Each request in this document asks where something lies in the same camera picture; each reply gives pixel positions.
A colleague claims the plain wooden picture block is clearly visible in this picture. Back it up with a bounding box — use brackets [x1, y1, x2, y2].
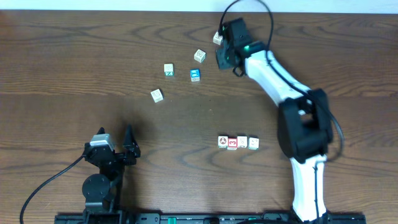
[194, 49, 206, 63]

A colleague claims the blue-top umbrella block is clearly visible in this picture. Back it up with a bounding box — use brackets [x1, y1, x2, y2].
[190, 69, 200, 82]

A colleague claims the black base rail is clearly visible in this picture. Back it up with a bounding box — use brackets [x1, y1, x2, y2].
[54, 212, 368, 224]

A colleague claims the red-framed number three block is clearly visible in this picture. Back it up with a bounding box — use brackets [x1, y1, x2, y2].
[227, 138, 238, 150]

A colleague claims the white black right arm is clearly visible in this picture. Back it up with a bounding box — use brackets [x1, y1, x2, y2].
[216, 41, 333, 222]

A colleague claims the soccer ball yellow-top block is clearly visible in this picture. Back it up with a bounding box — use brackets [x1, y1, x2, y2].
[218, 136, 228, 148]

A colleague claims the blue-side snail block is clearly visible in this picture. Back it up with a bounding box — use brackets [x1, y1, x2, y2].
[150, 89, 164, 103]

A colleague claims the far plain wooden block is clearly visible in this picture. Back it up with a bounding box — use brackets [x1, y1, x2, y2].
[213, 32, 223, 45]

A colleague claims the green N wooden block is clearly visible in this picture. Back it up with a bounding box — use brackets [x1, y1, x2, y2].
[237, 136, 248, 148]

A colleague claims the plain green-edge wooden block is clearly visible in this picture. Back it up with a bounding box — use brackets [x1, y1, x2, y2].
[248, 137, 259, 150]

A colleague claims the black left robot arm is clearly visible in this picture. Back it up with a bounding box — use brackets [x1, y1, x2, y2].
[82, 125, 141, 223]

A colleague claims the green Z block left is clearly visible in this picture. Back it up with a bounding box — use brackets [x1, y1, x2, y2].
[164, 63, 174, 77]

